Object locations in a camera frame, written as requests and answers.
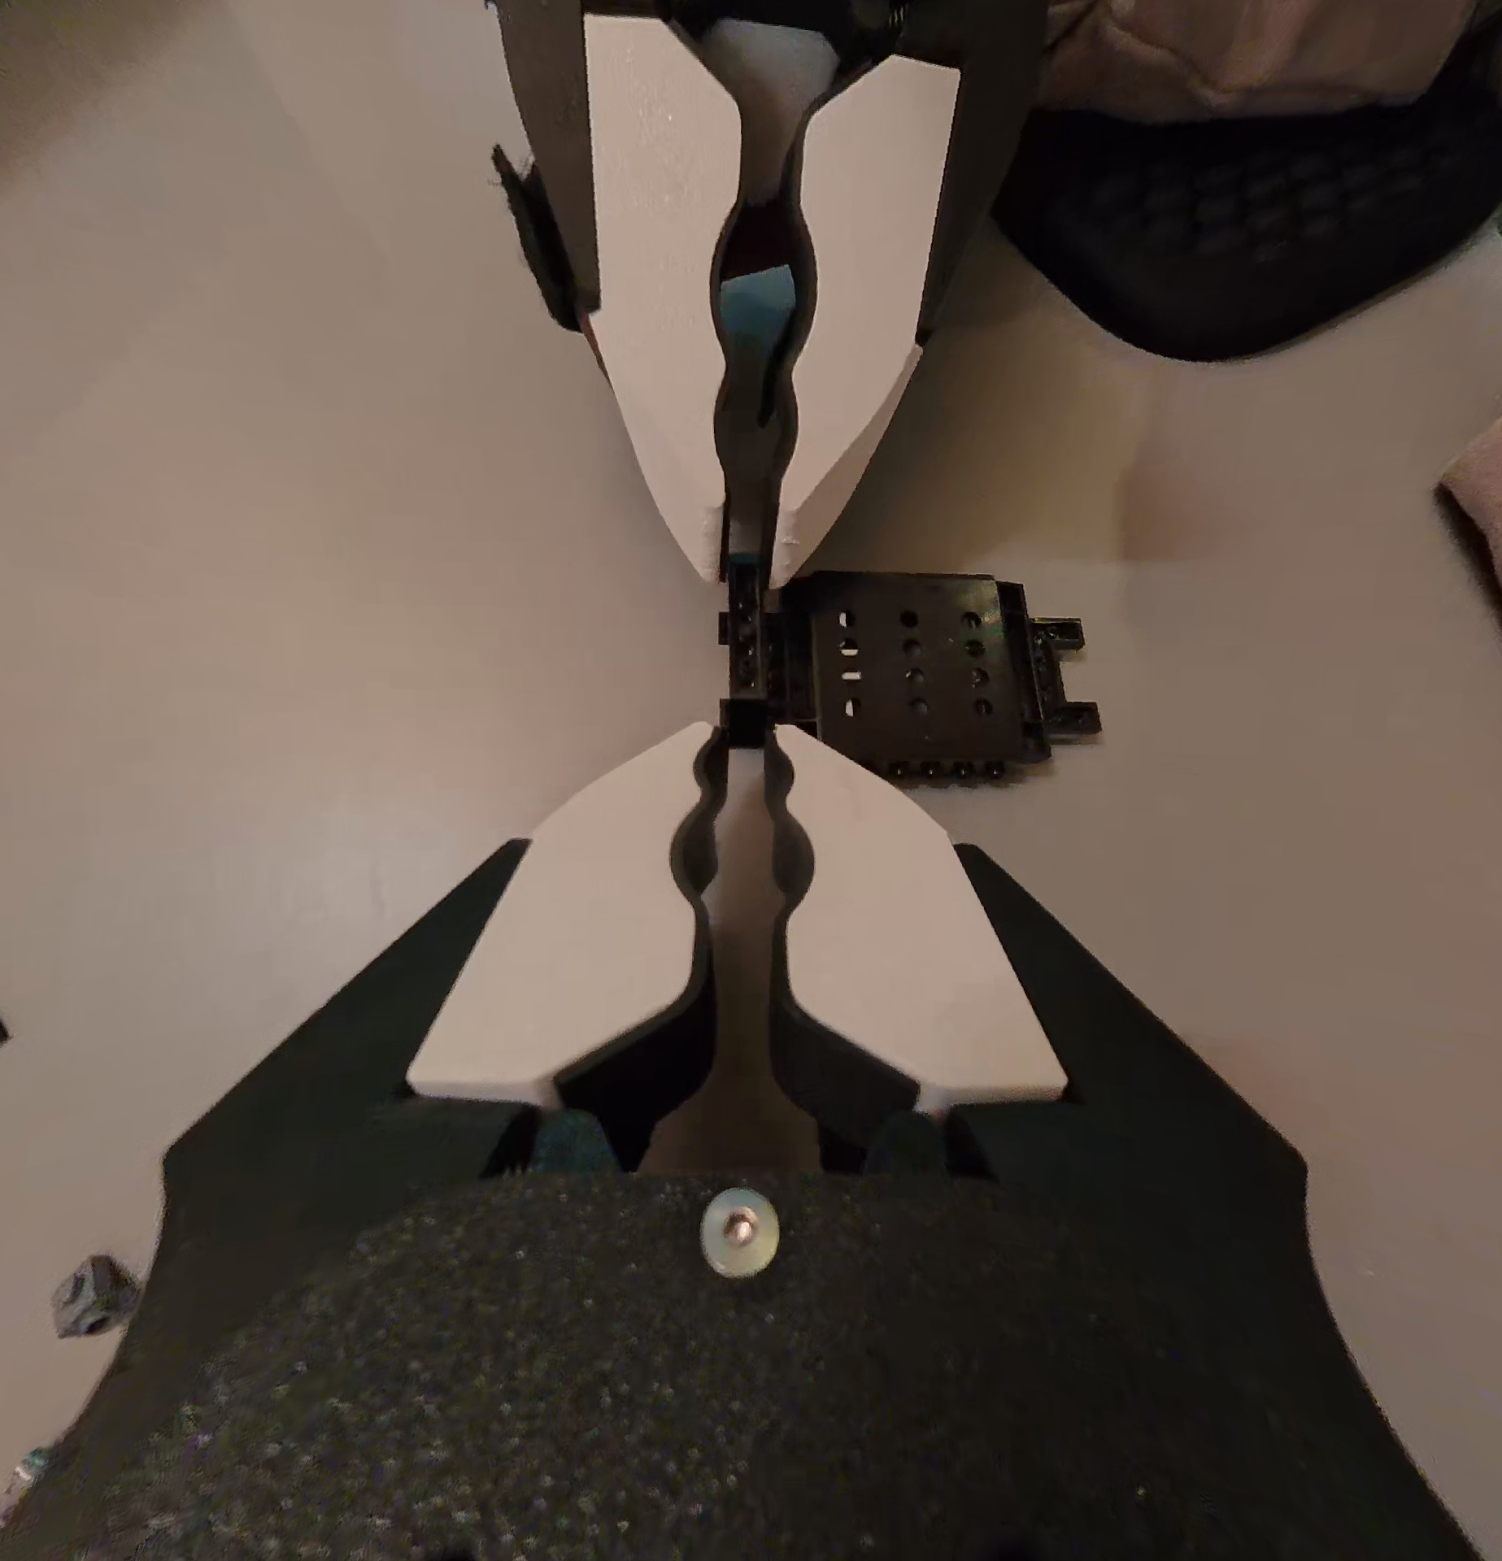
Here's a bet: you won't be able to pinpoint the black mesh wrist rest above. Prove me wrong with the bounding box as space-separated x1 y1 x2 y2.
988 97 1502 364

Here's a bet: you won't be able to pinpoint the grey desk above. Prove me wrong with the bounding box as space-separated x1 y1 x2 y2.
0 0 1502 1561

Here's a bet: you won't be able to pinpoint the person's beige sweatshirt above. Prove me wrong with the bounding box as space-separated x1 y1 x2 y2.
1044 0 1502 686

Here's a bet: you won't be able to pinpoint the scattered small toy bricks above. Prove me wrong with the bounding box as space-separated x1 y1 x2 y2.
0 1010 143 1489

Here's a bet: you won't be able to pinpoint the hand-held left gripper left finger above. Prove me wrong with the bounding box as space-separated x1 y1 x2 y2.
404 719 718 1170

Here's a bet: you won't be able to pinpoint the black toy car chassis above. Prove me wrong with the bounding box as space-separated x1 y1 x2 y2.
768 571 1101 790

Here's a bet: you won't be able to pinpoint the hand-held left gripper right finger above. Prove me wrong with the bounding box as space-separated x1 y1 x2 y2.
765 724 1066 1170

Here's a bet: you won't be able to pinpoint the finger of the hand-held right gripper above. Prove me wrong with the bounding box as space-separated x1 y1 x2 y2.
768 53 965 590
584 13 747 587

